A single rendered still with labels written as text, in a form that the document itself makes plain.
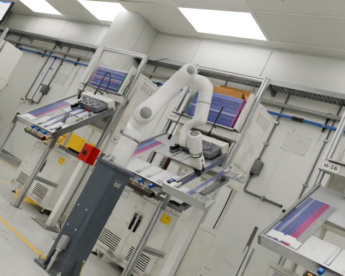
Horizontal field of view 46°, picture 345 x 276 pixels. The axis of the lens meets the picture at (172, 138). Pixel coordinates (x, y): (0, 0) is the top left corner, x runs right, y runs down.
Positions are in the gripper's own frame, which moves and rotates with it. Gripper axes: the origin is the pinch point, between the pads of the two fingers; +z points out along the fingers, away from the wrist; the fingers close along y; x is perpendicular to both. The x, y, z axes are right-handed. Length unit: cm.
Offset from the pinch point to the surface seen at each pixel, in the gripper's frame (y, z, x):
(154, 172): 37.1, 11.2, 6.3
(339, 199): -80, 11, -40
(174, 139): 65, 21, -47
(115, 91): 164, 8, -68
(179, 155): 40, 17, -26
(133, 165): 56, 12, 9
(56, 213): 118, 61, 52
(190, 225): -12.9, 20.2, 25.5
